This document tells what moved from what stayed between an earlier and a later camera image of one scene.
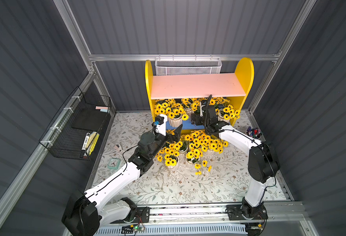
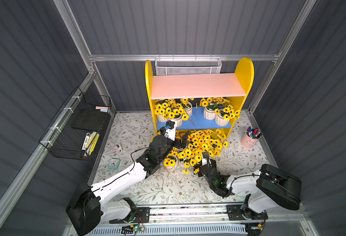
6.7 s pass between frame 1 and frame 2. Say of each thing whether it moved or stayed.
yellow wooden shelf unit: stayed
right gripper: moved
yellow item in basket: stayed
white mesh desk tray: stayed
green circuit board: stayed
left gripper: moved
